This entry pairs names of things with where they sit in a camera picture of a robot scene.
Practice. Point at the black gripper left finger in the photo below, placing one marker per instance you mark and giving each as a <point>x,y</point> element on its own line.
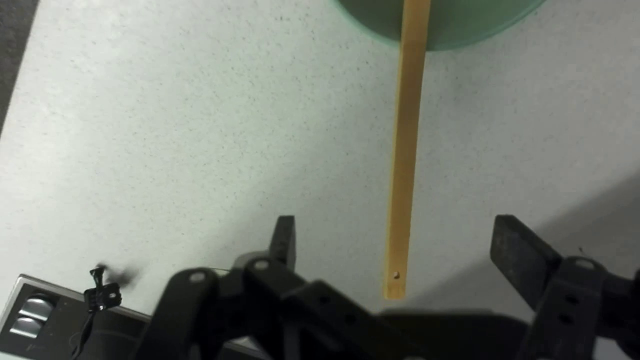
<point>267,300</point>

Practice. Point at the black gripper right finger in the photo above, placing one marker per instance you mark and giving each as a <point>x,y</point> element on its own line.
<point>567,293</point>

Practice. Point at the wooden spoon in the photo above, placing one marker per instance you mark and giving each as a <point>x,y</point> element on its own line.
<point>404,166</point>

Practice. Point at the mint green bowl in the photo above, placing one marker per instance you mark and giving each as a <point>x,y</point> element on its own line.
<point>460,22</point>

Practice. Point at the black tools pile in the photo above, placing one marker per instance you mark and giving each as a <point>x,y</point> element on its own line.
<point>40,317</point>

